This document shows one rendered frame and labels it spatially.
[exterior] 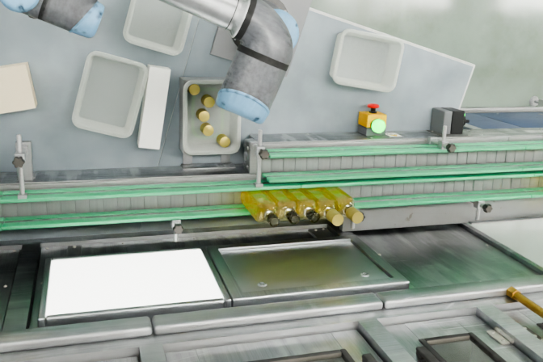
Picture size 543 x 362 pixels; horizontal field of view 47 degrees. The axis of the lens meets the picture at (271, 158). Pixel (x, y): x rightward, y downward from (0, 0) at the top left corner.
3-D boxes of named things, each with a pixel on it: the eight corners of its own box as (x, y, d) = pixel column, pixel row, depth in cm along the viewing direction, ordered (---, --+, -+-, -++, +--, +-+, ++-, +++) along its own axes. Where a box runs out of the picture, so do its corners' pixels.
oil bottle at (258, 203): (240, 202, 188) (258, 226, 168) (240, 184, 186) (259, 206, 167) (258, 201, 189) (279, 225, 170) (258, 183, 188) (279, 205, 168)
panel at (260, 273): (46, 267, 166) (37, 331, 134) (45, 257, 165) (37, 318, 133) (355, 243, 191) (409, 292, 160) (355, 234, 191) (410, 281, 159)
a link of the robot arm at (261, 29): (316, 18, 126) (81, -90, 113) (294, 68, 128) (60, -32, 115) (302, 15, 137) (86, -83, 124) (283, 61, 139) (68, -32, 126)
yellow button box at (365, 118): (356, 131, 208) (366, 136, 201) (358, 109, 206) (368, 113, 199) (375, 131, 210) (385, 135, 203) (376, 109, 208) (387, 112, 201)
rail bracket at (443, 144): (423, 143, 202) (446, 153, 189) (426, 121, 200) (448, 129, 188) (435, 143, 203) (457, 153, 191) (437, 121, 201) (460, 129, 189)
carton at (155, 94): (136, 142, 188) (138, 147, 182) (147, 64, 183) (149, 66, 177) (157, 145, 189) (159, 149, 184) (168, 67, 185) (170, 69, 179)
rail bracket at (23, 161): (18, 180, 177) (10, 204, 156) (14, 122, 173) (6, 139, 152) (36, 179, 178) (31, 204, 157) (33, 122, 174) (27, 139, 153)
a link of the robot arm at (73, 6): (112, -11, 120) (55, -36, 116) (92, 44, 122) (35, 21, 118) (111, -12, 127) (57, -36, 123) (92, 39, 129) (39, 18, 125)
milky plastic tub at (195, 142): (178, 149, 191) (183, 155, 183) (178, 76, 186) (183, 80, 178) (233, 147, 196) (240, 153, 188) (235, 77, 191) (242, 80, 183)
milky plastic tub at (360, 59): (332, 26, 198) (343, 27, 190) (393, 38, 205) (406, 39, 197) (321, 79, 201) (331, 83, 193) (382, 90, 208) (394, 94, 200)
